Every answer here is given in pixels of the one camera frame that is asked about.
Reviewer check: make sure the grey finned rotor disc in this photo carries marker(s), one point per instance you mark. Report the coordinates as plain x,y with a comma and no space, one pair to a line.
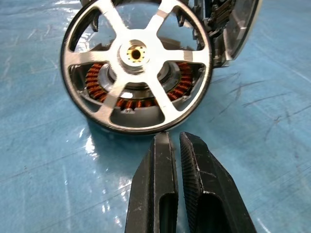
238,36

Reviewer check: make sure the blue plastic table cover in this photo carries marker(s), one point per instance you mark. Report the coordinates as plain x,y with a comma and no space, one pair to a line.
48,157

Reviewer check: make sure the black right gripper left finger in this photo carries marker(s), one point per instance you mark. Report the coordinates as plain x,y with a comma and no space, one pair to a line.
150,194

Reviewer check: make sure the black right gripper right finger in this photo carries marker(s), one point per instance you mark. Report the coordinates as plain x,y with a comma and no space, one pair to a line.
213,194

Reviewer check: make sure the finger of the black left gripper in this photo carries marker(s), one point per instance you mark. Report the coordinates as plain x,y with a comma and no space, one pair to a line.
181,19
95,23

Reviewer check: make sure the motor housing with copper windings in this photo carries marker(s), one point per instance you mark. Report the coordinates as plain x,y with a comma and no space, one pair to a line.
93,80

